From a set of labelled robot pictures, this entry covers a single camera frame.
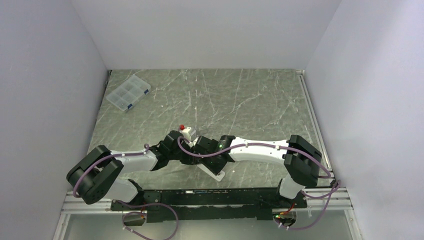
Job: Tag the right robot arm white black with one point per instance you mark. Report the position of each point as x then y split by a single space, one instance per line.
299 157

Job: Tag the white remote control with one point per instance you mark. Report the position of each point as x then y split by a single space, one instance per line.
216 176

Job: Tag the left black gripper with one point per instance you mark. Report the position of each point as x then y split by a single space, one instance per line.
190 159

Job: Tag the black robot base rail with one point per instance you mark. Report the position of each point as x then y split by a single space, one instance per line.
213 204

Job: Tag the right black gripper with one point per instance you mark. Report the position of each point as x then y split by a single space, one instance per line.
215 169

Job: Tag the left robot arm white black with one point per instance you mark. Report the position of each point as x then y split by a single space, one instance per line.
98 174

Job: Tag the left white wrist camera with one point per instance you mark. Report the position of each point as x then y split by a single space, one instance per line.
188 132

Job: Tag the aluminium rail right edge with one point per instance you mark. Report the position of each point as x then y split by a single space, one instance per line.
336 203

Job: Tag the clear plastic compartment box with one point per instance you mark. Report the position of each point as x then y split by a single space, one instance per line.
129 93

